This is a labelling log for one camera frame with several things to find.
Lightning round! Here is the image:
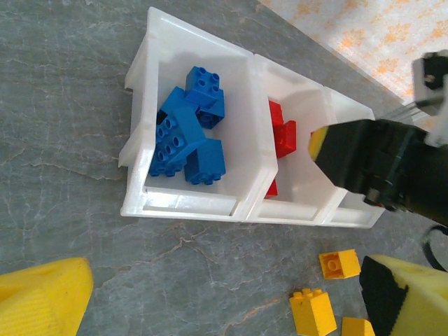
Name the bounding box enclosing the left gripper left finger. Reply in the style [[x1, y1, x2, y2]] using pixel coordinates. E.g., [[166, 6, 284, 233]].
[[0, 257, 95, 336]]

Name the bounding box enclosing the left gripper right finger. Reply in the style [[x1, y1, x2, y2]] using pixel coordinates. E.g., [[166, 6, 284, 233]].
[[360, 254, 448, 336]]

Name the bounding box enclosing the white plastic bin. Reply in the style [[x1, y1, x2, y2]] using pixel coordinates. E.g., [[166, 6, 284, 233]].
[[118, 6, 279, 223], [321, 86, 386, 229], [246, 53, 347, 225]]

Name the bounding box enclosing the red lego brick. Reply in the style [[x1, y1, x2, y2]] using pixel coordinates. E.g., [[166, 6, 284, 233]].
[[267, 100, 284, 129], [264, 178, 279, 200], [272, 120, 298, 160]]

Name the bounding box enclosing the curved yellow lego brick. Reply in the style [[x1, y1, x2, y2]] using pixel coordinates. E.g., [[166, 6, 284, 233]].
[[341, 316, 375, 336]]

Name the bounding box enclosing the blue lego brick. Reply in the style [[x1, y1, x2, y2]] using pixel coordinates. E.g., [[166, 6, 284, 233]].
[[148, 104, 207, 178], [184, 66, 225, 108], [183, 139, 227, 186], [160, 86, 186, 116], [194, 99, 225, 130]]

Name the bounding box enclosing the black cable loop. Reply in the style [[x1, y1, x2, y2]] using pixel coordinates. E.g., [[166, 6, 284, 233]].
[[421, 223, 448, 272]]

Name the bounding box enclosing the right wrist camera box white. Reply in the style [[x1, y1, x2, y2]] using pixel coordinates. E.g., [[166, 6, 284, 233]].
[[412, 50, 448, 148]]

